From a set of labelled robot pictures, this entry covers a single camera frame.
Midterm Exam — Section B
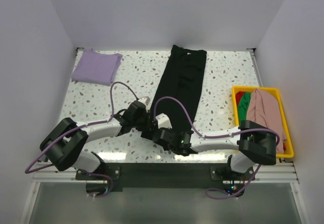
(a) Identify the black t shirt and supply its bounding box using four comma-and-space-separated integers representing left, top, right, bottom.
150, 45, 207, 133

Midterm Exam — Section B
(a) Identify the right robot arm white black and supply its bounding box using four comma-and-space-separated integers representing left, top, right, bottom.
152, 120, 279, 173

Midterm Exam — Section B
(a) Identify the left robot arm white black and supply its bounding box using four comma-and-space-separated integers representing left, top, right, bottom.
40, 97, 151, 173

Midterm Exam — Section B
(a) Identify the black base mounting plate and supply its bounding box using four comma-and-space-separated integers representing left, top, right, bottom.
75, 163, 256, 197

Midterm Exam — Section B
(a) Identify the folded purple t shirt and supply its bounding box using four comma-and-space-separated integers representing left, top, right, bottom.
71, 49, 123, 86

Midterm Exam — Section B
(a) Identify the green t shirt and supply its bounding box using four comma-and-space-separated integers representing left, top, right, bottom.
237, 92, 251, 123

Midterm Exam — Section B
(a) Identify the red t shirt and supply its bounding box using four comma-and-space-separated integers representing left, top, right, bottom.
235, 91, 245, 106

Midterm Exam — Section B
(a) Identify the pink t shirt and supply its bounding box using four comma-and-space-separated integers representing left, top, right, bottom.
247, 89, 287, 154

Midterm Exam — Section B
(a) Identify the yellow plastic bin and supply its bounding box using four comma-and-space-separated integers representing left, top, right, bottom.
232, 86, 294, 158

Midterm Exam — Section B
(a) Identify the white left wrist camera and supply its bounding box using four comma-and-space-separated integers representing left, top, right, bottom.
138, 96, 150, 107

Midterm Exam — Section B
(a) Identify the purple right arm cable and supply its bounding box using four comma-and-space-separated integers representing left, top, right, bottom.
153, 96, 280, 199

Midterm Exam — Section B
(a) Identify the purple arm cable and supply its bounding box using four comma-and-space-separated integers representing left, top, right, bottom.
153, 96, 280, 199
24, 82, 141, 198

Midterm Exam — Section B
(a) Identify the aluminium frame rail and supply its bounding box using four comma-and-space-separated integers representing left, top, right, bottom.
31, 155, 298, 183

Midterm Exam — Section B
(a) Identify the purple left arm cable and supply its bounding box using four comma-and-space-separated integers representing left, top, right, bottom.
24, 82, 141, 198

